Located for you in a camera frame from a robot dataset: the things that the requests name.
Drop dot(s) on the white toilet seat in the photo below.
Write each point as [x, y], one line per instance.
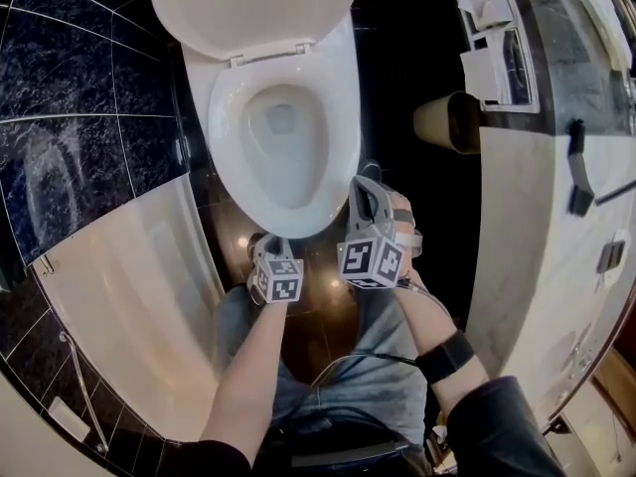
[223, 127]

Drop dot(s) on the blue jeans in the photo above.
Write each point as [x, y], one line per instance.
[348, 395]

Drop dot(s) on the person's right forearm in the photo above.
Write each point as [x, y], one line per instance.
[427, 326]

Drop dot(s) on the person's right shoe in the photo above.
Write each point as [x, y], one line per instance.
[370, 168]

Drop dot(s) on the black waist pack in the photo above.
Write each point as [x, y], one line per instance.
[308, 445]

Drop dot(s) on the chrome sink faucet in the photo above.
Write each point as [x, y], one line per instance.
[581, 361]

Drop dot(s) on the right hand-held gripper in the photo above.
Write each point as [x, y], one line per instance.
[367, 261]

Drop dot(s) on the chrome bathtub tap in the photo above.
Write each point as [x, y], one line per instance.
[48, 266]

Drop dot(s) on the person's left forearm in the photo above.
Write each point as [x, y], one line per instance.
[248, 365]

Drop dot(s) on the white soap dish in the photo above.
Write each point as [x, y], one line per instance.
[69, 418]

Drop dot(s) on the person's shoe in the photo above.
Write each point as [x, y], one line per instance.
[370, 168]
[256, 244]

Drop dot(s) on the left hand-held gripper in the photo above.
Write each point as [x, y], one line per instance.
[278, 281]

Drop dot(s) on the white ceramic toilet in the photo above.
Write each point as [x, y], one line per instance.
[195, 82]

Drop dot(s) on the white sink basin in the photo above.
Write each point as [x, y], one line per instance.
[564, 353]

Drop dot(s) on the person's left shoe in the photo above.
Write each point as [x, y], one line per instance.
[256, 244]

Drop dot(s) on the black forearm band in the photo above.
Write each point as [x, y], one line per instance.
[444, 358]

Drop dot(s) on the person's right hand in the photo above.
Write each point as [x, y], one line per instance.
[402, 202]

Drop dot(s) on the black smartphone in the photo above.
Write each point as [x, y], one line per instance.
[611, 256]

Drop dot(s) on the black angular bracket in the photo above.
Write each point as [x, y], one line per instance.
[581, 202]

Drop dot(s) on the cream bathtub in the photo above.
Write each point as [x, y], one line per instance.
[124, 291]

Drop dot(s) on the chrome grab bar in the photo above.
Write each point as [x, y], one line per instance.
[82, 385]

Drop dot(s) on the dark jacket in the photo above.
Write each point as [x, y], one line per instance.
[497, 430]

